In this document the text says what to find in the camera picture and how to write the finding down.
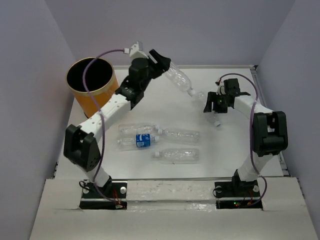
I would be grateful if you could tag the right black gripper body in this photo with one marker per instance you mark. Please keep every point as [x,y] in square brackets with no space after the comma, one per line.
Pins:
[218,97]

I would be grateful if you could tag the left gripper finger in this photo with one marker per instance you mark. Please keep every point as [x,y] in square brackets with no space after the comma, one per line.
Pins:
[162,62]
[152,56]

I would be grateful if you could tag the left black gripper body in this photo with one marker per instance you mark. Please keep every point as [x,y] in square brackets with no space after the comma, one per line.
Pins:
[153,72]

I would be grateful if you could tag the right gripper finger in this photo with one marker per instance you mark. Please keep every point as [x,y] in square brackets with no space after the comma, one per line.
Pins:
[211,101]
[221,106]

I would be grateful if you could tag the clear plastic bottle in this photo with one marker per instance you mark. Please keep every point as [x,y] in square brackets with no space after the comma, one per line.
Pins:
[201,100]
[180,79]

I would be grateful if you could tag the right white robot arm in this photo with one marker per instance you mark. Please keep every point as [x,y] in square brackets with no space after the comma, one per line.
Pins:
[268,135]

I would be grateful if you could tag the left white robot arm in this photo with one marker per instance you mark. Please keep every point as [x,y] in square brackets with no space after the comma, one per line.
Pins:
[81,141]

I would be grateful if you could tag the orange cylindrical bin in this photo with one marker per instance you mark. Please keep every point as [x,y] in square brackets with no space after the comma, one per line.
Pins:
[100,80]

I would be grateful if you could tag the clear bottle front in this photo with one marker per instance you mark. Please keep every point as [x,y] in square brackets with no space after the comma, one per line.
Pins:
[175,156]

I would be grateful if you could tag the blue label plastic bottle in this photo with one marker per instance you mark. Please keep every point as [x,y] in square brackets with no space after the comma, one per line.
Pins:
[137,142]

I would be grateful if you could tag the white cardboard front panel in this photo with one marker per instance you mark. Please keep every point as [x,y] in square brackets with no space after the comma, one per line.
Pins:
[173,210]

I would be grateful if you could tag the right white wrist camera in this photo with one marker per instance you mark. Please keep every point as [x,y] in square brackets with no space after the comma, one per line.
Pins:
[220,87]

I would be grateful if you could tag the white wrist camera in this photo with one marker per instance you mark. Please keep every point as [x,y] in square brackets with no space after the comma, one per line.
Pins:
[135,51]
[220,87]

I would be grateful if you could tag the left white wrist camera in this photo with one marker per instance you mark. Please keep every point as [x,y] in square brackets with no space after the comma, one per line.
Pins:
[135,51]

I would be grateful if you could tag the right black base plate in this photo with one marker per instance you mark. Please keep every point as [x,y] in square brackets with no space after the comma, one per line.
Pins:
[237,198]

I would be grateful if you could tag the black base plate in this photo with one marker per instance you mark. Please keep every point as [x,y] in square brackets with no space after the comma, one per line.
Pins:
[113,198]
[237,198]

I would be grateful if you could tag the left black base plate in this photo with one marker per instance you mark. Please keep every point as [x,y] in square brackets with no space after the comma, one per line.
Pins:
[113,198]

